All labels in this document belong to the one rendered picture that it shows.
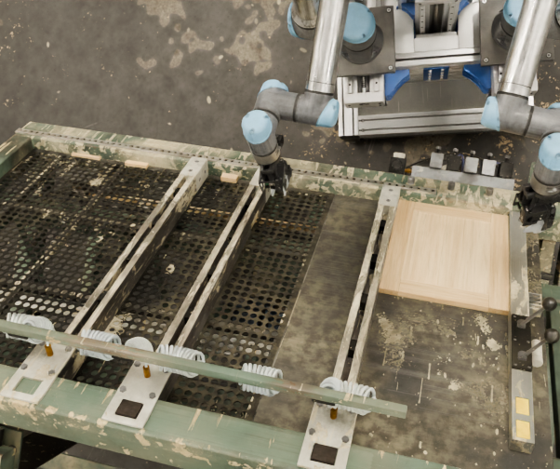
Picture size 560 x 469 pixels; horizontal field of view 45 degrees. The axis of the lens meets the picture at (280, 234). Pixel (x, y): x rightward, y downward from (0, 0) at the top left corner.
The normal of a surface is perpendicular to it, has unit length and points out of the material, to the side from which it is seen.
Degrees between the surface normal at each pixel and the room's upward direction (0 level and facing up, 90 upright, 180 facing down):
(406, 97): 0
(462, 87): 0
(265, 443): 54
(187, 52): 0
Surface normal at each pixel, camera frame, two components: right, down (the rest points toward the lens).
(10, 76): -0.21, 0.00
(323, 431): 0.00, -0.80
